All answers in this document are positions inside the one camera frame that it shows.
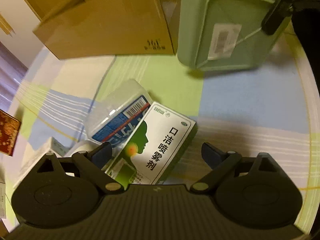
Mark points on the pale green plastic tray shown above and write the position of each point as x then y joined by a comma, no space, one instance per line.
224,34

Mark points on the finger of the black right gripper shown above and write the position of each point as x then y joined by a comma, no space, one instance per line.
280,10

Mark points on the small white paper box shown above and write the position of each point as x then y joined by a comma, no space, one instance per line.
51,146

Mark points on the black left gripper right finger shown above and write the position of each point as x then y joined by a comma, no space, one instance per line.
221,163

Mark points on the large brown cardboard box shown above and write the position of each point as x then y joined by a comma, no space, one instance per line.
83,28

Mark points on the red gold gift box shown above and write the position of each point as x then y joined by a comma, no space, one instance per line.
10,127

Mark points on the plaid checkered tablecloth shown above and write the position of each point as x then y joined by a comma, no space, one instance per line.
273,108

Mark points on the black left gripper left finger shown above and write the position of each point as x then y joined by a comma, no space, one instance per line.
90,164

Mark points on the clear blue labelled plastic container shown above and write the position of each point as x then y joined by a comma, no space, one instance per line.
115,118

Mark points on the white green throat spray box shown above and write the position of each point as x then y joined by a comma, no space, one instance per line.
154,147

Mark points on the white roll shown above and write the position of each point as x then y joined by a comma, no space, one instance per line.
82,146

